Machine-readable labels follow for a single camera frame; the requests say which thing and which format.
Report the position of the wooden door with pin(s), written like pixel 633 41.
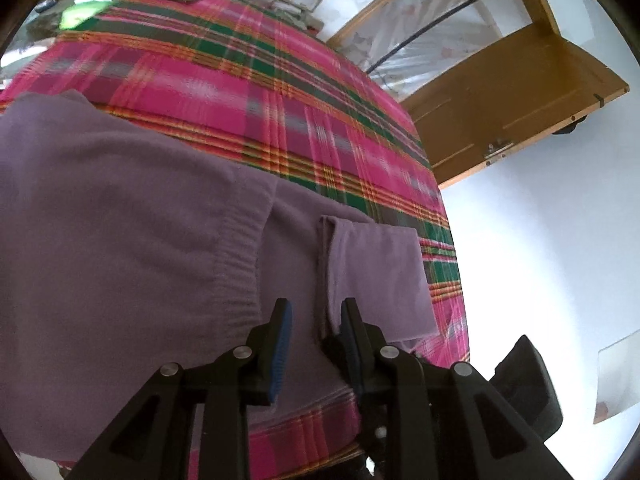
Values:
pixel 515 92

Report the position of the pink plaid bed cover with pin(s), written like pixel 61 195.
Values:
pixel 229 79

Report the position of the green white tissue box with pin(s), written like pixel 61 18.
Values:
pixel 79 12

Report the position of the purple fleece garment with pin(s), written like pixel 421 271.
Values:
pixel 123 250

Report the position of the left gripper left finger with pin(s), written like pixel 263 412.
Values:
pixel 151 437

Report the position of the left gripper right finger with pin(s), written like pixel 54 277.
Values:
pixel 422 421

